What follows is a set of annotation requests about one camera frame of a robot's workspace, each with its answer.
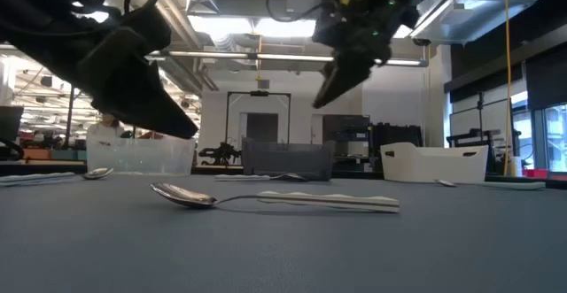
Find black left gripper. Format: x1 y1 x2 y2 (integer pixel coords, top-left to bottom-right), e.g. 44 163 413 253
77 8 199 141

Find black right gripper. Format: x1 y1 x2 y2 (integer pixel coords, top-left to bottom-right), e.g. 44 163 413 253
311 0 420 108

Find spoon with white patterned handle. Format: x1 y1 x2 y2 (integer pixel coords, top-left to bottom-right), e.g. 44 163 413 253
149 181 400 215

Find clear plastic bin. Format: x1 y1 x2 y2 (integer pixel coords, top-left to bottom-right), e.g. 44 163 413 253
85 133 198 175

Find person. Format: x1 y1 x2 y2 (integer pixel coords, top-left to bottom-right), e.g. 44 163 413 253
86 112 128 142

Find dark equipment shelf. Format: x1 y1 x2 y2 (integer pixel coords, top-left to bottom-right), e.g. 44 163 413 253
322 114 371 173

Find black stacked cases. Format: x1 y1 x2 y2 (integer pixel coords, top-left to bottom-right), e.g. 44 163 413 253
370 123 423 173

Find long ceiling light tube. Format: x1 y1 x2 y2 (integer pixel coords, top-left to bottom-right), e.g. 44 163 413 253
144 49 429 68

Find grey bin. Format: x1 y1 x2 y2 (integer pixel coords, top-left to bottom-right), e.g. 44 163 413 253
241 136 336 182

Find white bin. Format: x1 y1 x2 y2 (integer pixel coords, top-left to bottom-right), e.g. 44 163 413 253
379 141 490 184

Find black tripod stand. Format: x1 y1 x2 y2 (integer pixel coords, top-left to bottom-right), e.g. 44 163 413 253
475 90 486 135

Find black monitor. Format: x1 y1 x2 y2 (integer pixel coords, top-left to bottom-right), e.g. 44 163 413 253
0 104 25 142

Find black roller blind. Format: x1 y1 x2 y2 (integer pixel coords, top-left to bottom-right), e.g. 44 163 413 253
524 56 567 112

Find red box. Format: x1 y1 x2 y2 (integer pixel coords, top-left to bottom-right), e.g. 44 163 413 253
522 168 551 180

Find black metal frame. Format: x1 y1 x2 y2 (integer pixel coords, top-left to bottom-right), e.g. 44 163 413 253
224 90 292 146
65 85 75 149

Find thin yellow hanging cord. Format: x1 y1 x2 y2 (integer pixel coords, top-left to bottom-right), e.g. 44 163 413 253
255 35 264 82

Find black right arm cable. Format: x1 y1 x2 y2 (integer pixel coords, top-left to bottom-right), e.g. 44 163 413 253
265 0 331 24

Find grey ceiling duct box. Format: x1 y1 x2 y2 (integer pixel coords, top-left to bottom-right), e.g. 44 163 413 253
409 0 544 47

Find yellow hanging cable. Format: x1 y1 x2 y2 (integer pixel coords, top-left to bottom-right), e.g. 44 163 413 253
503 0 514 177

